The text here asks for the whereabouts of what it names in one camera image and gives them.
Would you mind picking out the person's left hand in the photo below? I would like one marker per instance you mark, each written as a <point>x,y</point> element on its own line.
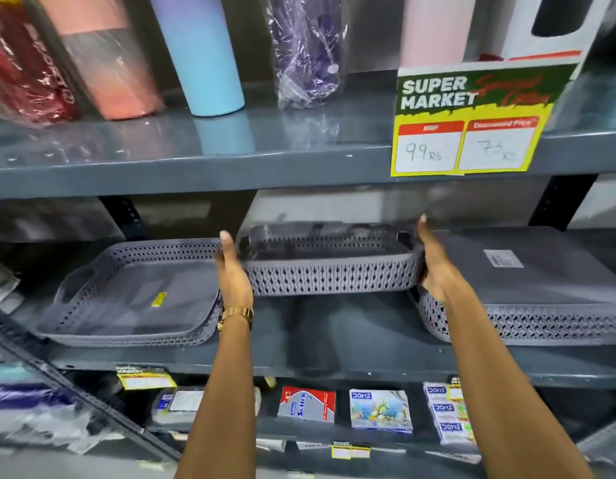
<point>234,279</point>

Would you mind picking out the person's right hand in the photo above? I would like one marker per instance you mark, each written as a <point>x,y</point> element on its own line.
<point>437,272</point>

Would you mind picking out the person's left thumb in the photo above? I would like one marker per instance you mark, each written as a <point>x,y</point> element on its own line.
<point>226,248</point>

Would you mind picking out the person's right thumb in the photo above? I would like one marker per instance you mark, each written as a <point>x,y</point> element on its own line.
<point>426,240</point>

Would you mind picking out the grey perforated plastic tray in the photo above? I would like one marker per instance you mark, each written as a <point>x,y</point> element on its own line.
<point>328,266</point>

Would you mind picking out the person's left forearm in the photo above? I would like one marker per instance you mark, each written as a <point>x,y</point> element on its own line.
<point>219,399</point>

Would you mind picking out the person's right forearm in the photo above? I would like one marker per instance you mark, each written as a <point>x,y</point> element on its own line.
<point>502,389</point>

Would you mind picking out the gold wristwatch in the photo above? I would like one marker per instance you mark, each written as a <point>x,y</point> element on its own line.
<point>235,316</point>

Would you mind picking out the grey perforated tray yellow sticker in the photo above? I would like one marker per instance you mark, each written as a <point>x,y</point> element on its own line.
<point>133,294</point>

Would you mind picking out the upturned grey tray white label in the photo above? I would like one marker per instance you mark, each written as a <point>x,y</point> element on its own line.
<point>527,289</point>

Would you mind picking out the grey metal shelving rack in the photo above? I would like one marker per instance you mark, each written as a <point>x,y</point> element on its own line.
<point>308,159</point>

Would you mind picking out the green yellow price sign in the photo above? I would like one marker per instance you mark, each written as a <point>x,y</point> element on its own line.
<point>480,119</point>

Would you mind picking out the grey packet with white label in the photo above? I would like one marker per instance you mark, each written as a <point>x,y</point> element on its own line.
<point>180,406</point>

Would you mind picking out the red white stationery box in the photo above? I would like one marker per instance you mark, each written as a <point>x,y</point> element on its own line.
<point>306,404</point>

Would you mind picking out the stack of blue white packets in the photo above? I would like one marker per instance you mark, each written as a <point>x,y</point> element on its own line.
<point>448,414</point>

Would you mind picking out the blue white picture box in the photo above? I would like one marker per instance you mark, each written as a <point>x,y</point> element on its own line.
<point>380,410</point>

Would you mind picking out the blue lilac gradient bottle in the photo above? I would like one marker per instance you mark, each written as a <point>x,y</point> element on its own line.
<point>200,52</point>

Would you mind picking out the pale pink bottle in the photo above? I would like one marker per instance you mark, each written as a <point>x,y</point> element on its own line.
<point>435,29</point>

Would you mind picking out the purple bottle in plastic wrap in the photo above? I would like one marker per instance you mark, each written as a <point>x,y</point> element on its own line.
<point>308,47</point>

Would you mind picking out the small yellow shelf price label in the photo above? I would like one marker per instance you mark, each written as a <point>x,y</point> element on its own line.
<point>350,450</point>

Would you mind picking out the pink peach bottle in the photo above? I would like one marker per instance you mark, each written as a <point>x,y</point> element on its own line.
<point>101,54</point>

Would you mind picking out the white box with black bottle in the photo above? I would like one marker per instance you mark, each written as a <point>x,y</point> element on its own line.
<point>547,24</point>

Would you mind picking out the clear plastic wrapped packets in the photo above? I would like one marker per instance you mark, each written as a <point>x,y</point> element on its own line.
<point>33,409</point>

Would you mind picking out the red bottle in plastic wrap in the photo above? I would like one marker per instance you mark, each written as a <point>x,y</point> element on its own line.
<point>26,59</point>

